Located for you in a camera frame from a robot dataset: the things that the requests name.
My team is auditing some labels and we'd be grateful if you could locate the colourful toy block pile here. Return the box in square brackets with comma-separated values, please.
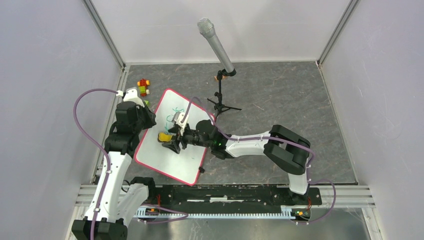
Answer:
[137, 78, 151, 98]

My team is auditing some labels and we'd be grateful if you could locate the pink framed whiteboard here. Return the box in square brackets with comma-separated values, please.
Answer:
[134, 88, 208, 186]

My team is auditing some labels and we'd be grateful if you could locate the yellow eraser block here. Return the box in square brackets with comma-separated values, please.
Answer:
[157, 132, 173, 143]

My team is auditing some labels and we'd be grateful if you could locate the white slotted cable duct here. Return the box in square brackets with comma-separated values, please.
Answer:
[132, 205, 311, 221]

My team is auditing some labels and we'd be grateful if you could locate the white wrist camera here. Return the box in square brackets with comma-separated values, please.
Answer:
[115, 87, 146, 107]
[172, 111, 188, 129]

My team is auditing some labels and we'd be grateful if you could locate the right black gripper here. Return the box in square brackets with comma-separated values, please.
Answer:
[163, 123, 213, 154]

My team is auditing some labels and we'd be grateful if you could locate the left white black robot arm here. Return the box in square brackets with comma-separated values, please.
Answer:
[71, 100, 157, 240]

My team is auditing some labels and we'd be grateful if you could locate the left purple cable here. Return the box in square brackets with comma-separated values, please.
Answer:
[72, 88, 124, 240]

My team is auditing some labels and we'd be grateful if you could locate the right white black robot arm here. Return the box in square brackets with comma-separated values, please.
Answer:
[158, 120, 313, 204]

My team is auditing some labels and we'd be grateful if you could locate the grey microphone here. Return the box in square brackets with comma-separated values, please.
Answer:
[197, 17, 242, 117]

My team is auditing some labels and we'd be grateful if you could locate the brown wooden block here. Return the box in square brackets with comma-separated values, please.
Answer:
[214, 76, 226, 81]

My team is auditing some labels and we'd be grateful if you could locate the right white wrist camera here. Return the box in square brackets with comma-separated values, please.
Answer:
[172, 111, 188, 129]

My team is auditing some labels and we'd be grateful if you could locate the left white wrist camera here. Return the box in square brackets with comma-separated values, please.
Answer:
[115, 87, 146, 107]

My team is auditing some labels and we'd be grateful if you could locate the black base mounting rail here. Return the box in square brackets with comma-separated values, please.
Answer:
[146, 184, 323, 214]

